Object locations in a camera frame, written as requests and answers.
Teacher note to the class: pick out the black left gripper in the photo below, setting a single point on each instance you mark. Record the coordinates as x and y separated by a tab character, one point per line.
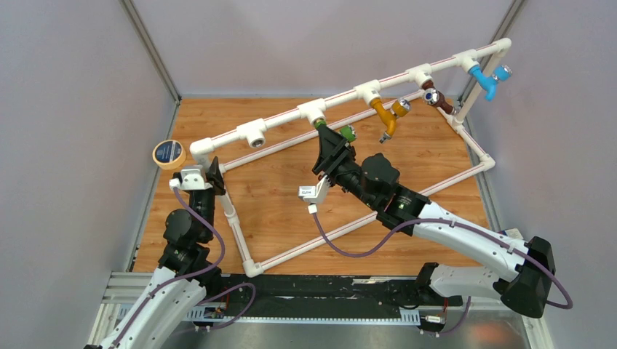
215	176

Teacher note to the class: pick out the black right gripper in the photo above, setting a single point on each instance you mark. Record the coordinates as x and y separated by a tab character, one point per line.
328	160

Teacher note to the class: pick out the green water faucet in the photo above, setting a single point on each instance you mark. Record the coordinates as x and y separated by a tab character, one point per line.
347	130

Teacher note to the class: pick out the white PVC pipe frame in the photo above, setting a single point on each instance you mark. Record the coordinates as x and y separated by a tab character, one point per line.
387	98

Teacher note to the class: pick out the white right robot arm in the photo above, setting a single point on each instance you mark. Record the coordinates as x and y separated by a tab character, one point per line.
513	270

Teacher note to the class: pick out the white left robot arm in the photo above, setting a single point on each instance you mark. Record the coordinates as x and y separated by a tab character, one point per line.
184	275

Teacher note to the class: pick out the yellow water faucet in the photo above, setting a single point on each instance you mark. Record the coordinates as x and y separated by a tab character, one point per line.
398	109

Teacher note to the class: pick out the brown water faucet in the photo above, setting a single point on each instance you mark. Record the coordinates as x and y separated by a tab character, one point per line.
436	99

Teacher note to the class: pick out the blue water faucet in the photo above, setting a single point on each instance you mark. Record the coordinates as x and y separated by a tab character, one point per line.
489	83

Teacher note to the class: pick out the masking tape roll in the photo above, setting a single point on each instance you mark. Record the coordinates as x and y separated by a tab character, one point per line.
169	154

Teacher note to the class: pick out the blue green small box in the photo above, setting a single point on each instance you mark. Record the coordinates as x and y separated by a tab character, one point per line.
513	233

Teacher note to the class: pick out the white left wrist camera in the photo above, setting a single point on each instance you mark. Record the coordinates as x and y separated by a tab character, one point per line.
181	180

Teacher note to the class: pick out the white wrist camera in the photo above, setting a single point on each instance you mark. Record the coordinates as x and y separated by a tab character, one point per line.
181	180
314	195

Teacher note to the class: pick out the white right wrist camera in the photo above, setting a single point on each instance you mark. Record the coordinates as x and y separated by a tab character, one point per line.
314	195

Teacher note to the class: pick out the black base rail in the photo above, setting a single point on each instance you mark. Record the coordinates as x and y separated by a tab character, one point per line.
326	296

